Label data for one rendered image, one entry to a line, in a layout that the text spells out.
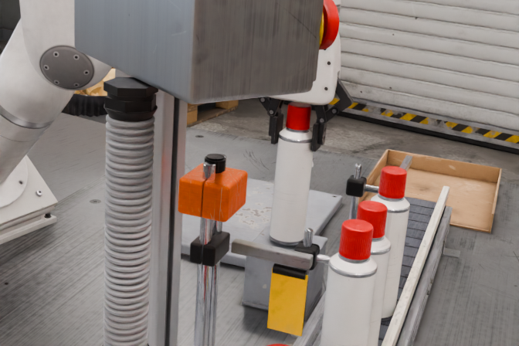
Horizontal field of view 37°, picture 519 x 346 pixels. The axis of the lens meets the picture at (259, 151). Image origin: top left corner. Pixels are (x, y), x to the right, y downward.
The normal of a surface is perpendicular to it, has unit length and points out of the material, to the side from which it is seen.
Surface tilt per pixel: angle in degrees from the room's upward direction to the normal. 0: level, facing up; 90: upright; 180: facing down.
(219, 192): 90
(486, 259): 0
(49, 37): 92
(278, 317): 90
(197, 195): 90
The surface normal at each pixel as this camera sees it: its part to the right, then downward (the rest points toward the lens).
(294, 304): -0.33, 0.27
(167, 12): -0.81, 0.12
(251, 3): 0.58, 0.29
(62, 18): 0.02, 0.29
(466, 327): 0.07, -0.95
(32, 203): 0.62, -0.55
